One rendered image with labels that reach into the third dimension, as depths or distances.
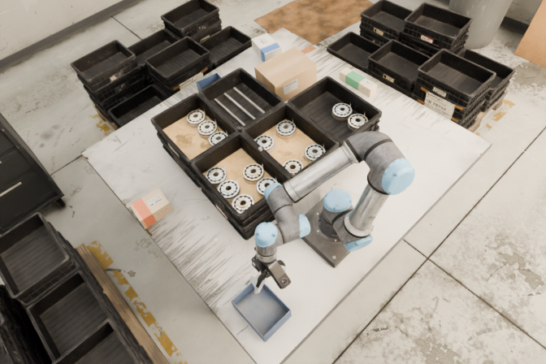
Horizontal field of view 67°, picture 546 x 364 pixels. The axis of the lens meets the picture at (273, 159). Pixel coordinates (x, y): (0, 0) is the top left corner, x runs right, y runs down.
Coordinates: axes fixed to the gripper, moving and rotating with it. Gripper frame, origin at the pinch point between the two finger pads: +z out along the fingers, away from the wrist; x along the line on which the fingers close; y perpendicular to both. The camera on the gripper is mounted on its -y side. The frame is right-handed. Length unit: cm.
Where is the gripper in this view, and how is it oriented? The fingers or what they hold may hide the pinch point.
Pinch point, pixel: (271, 283)
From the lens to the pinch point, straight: 169.2
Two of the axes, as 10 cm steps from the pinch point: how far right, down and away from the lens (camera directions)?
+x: -7.5, 4.9, -4.3
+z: 0.1, 6.7, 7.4
